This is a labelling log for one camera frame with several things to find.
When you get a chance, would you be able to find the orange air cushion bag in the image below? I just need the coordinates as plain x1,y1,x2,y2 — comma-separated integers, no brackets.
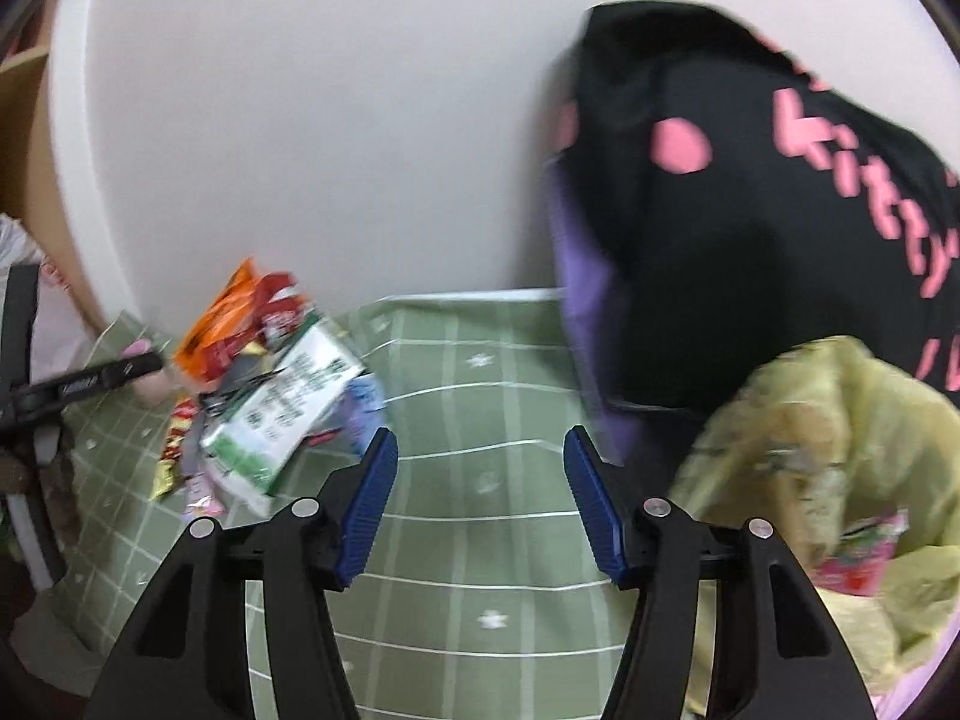
174,257,259,382

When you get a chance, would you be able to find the red snack wrapper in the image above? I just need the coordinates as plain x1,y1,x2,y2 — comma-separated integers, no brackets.
252,271,309,351

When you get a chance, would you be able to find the pink yellow snack wrapper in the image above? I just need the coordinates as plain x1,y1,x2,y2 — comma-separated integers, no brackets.
812,509,910,596

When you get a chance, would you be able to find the green grid tablecloth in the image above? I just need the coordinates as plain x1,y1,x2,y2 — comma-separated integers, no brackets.
53,293,635,718

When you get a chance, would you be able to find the green white milk carton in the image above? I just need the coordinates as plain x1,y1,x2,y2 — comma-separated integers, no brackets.
202,312,363,500

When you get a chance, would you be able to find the white plastic shopping bag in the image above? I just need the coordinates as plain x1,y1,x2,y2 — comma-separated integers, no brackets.
2,215,94,383

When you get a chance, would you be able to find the yellow trash bag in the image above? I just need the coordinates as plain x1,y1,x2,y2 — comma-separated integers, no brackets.
670,337,958,718

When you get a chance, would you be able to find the yellow noodle snack wrapper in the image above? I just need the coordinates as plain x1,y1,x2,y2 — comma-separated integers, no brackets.
149,397,199,500

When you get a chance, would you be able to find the pink candy wrapper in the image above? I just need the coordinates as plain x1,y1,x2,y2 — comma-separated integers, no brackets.
184,472,224,522

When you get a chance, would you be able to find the blue paper package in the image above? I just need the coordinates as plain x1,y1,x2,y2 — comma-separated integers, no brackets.
306,371,387,458

